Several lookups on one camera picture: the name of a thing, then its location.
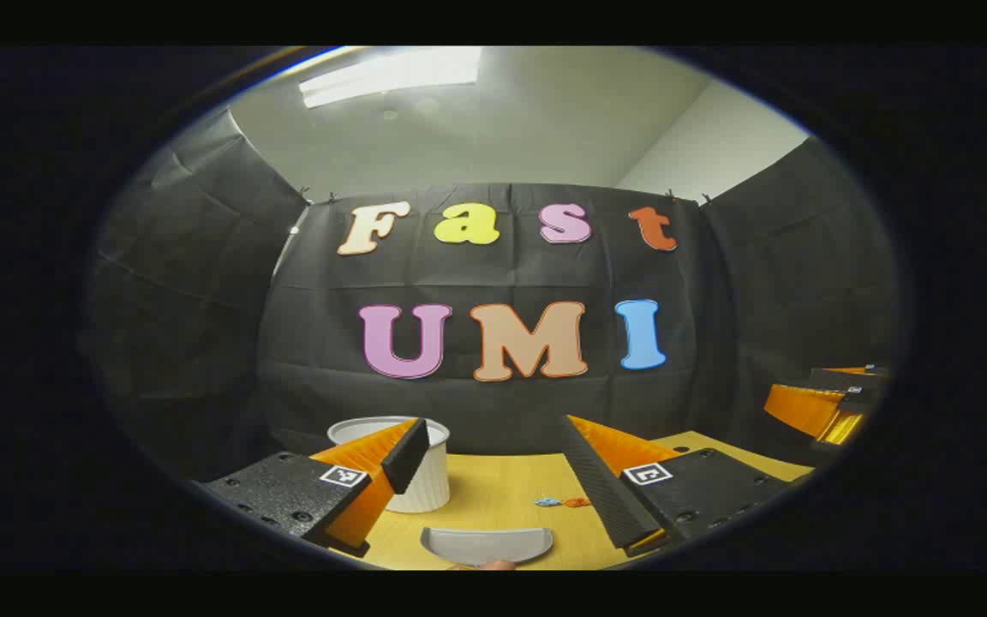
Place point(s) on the white ribbed garbage bin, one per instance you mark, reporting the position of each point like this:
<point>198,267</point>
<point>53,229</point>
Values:
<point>429,480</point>

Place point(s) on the orange paper scrap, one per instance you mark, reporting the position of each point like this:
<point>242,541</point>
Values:
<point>577,502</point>

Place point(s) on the ceiling light panel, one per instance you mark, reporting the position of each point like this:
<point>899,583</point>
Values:
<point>391,75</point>

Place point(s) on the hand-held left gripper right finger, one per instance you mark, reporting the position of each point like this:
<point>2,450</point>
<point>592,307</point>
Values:
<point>601,488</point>

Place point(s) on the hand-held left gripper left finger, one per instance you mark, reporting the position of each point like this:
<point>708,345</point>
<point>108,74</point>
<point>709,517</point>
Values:
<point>405,454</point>

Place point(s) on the wooden desktop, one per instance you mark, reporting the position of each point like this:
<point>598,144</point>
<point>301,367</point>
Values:
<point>502,488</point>

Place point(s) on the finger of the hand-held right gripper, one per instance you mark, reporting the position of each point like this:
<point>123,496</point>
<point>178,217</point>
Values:
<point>810,411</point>
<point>845,381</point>

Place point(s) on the grey plastic dustpan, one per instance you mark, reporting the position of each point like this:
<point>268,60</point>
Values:
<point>485,544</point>

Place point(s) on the blue paper scrap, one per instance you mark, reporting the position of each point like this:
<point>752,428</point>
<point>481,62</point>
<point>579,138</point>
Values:
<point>547,502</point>

